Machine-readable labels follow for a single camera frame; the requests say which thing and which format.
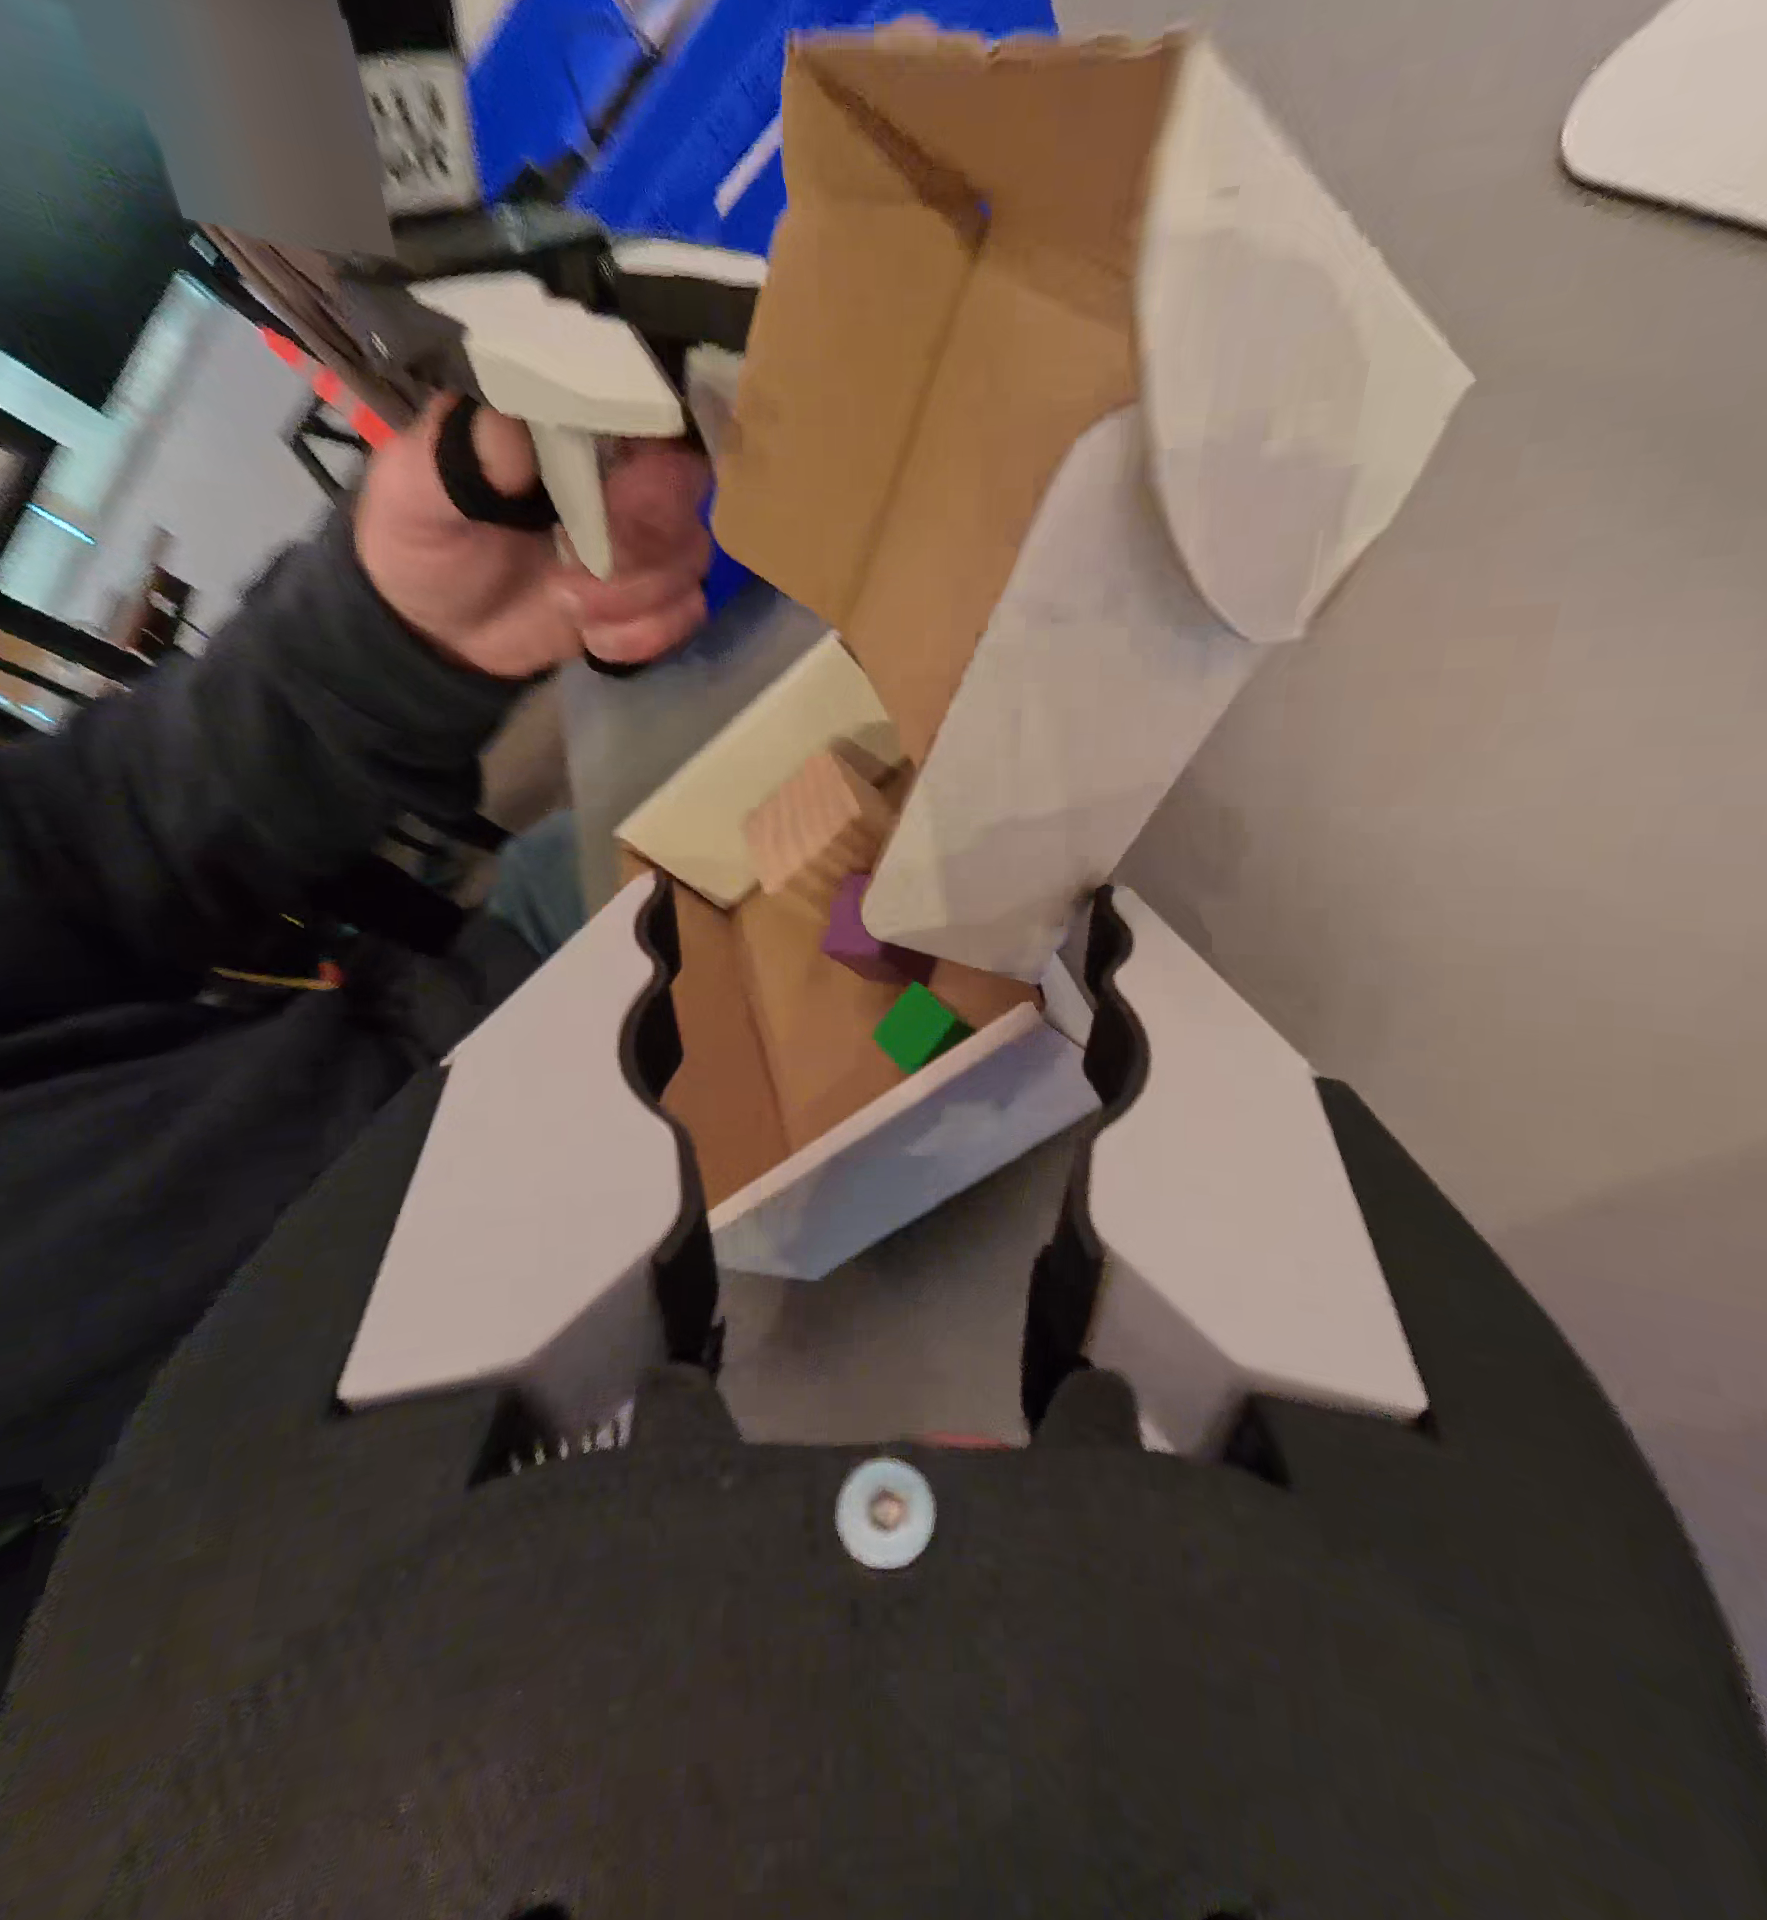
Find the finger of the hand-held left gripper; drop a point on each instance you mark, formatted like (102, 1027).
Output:
(688, 270)
(568, 375)

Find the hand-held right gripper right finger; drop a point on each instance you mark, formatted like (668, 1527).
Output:
(1244, 1244)

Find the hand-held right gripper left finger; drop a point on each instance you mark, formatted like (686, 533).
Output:
(508, 1230)

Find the green wooden cube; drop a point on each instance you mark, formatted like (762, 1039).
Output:
(916, 1028)

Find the purple wooden cube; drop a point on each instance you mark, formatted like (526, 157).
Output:
(856, 932)

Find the large natural wooden cube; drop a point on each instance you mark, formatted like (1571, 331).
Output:
(808, 824)

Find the white cardboard box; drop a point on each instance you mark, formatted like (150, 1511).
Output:
(1048, 674)

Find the person's left hand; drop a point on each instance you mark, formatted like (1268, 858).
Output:
(462, 585)

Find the blue plastic bin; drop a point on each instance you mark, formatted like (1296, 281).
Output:
(568, 91)

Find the person's dark clothing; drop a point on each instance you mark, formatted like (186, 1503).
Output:
(72, 1200)

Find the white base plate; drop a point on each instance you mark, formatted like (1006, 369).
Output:
(1723, 121)

